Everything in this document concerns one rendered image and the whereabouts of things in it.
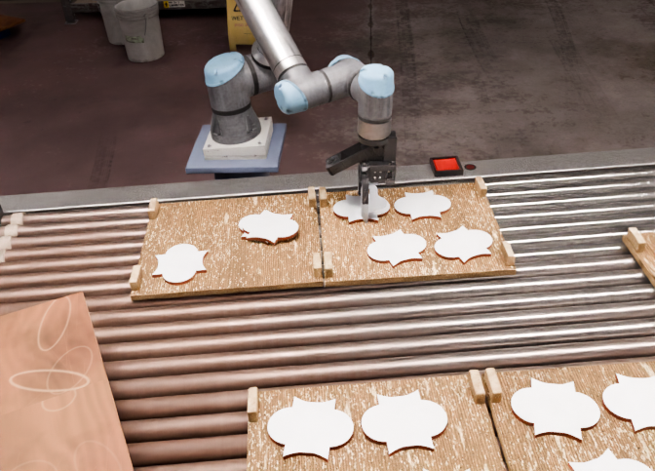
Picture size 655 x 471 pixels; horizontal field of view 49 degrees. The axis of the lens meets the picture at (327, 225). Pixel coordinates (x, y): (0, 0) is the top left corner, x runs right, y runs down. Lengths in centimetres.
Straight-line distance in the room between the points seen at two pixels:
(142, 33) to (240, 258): 373
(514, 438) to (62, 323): 81
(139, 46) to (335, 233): 374
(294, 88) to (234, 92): 52
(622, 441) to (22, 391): 98
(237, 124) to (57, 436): 116
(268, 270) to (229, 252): 12
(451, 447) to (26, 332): 77
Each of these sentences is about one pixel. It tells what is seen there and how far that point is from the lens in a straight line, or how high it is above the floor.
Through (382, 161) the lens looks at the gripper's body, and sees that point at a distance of 164.
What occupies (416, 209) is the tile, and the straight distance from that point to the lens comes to 172.
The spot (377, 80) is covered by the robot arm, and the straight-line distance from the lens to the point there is 153.
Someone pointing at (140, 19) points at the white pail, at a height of 30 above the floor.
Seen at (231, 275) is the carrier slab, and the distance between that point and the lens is 157.
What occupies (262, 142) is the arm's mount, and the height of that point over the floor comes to 92.
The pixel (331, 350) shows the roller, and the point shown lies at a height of 92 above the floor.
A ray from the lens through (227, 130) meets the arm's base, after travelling 210.
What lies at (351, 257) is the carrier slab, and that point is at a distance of 158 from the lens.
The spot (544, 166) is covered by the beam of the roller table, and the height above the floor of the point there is 92.
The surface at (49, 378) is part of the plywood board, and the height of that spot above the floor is 104.
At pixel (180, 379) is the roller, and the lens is 139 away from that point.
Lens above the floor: 191
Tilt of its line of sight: 35 degrees down
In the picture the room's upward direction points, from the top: 3 degrees counter-clockwise
